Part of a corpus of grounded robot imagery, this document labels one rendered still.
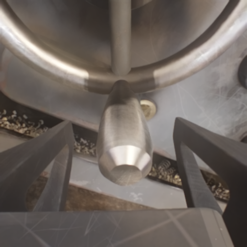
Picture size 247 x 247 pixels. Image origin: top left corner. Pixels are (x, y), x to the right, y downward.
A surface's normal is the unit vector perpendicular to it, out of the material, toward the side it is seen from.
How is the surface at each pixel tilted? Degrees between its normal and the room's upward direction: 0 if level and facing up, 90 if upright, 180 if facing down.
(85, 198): 0
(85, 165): 90
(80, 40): 90
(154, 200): 90
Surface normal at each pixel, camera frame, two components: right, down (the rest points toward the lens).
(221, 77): 0.03, 0.57
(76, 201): 0.43, -0.75
